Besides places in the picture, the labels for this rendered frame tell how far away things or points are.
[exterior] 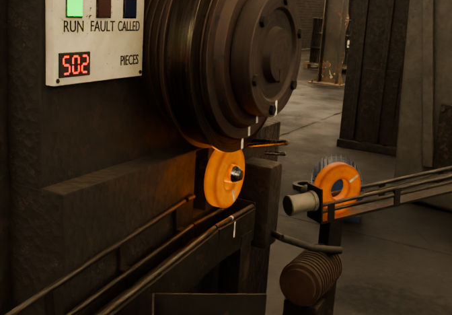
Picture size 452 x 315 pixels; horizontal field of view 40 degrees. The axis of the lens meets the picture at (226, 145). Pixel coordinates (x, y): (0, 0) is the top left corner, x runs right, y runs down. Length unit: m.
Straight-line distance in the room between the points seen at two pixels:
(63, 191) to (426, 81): 3.18
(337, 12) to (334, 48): 0.57
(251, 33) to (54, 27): 0.40
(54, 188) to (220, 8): 0.48
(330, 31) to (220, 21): 9.09
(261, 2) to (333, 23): 9.02
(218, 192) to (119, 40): 0.43
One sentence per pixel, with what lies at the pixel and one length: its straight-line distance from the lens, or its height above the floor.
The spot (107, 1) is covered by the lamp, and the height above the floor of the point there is 1.21.
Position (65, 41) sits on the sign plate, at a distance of 1.14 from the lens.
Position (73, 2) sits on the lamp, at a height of 1.21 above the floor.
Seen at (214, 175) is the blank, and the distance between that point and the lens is 1.42.
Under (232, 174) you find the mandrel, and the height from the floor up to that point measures 0.83.
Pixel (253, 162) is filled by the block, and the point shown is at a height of 0.80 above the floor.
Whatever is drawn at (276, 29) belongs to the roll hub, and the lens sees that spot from 1.37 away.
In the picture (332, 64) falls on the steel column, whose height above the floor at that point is 0.34.
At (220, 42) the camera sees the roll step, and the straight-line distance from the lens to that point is 1.27.
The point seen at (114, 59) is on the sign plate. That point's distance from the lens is 1.24.
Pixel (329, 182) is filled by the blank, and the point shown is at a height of 0.73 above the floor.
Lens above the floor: 1.22
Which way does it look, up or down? 13 degrees down
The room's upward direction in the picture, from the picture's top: 4 degrees clockwise
